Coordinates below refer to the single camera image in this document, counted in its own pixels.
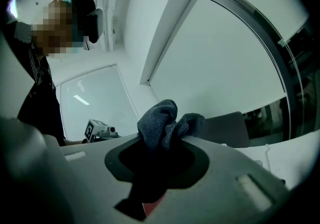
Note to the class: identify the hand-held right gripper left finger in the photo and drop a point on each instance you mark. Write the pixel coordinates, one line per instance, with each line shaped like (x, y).
(92, 180)

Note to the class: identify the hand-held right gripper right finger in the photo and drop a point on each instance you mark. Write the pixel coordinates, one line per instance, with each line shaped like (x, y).
(225, 193)

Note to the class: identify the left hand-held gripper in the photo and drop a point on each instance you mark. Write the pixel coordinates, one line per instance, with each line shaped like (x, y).
(96, 129)

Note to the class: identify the dark blue-grey sock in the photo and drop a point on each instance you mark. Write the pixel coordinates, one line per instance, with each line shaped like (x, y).
(160, 123)

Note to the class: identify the frosted glass panel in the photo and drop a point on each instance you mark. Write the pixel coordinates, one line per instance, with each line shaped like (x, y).
(100, 93)

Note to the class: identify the person in striped shirt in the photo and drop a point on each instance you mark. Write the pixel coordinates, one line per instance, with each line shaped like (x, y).
(40, 108)

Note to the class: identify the grey chair back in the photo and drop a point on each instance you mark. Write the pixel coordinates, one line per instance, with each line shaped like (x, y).
(225, 128)

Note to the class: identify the person's head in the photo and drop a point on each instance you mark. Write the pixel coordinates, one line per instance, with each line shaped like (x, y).
(55, 28)

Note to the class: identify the white ceiling pipes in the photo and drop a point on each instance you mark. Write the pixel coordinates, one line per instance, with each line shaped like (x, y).
(108, 6)

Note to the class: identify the black head-mounted camera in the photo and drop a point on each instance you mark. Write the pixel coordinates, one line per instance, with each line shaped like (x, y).
(93, 26)

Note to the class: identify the black window frame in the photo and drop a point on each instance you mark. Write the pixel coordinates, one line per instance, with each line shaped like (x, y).
(280, 53)

